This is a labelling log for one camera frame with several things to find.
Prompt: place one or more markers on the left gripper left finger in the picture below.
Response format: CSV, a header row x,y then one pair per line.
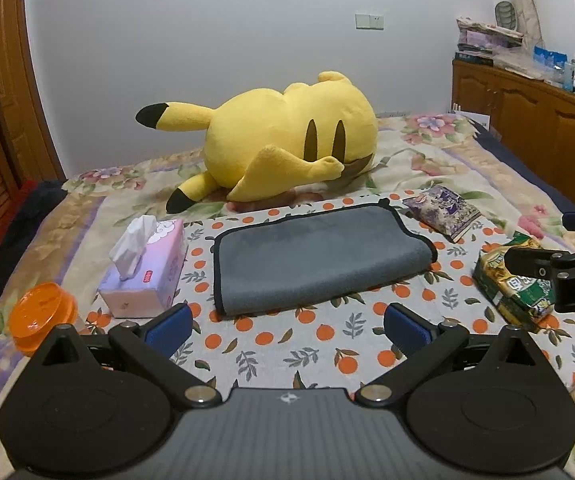
x,y
129,367

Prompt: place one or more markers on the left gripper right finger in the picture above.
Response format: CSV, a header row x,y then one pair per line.
x,y
447,366

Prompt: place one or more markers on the purple and grey towel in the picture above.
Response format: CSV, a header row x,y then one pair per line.
x,y
310,258

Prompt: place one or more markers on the green snack bag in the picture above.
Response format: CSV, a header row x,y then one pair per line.
x,y
521,301

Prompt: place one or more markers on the dark blue mattress edge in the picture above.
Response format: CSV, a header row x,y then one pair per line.
x,y
489,143

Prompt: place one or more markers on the pink tissue box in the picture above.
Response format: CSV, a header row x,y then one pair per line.
x,y
146,262

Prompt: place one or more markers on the orange print white cloth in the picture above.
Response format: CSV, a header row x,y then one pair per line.
x,y
339,342

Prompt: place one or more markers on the orange lidded plastic jar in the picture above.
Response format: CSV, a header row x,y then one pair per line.
x,y
40,309

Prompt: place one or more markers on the purple snack packet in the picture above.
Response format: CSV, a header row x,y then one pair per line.
x,y
444,211

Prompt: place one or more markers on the wooden sideboard cabinet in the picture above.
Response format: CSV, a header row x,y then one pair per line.
x,y
536,121

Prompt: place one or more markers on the floral bed blanket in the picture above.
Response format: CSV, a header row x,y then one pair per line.
x,y
414,153

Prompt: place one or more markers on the white paper beside bed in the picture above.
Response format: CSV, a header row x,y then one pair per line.
x,y
479,121

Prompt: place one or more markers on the blue boxes on cabinet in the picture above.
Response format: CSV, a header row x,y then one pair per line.
x,y
554,67

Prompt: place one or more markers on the yellow Pikachu plush toy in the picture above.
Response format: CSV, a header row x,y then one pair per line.
x,y
262,143

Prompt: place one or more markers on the stack of papers on cabinet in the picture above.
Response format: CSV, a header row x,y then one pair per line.
x,y
479,43

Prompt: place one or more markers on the beige curtain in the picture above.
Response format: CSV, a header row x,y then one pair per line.
x,y
528,23

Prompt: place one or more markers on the white wall switch plate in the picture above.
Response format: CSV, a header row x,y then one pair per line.
x,y
369,21

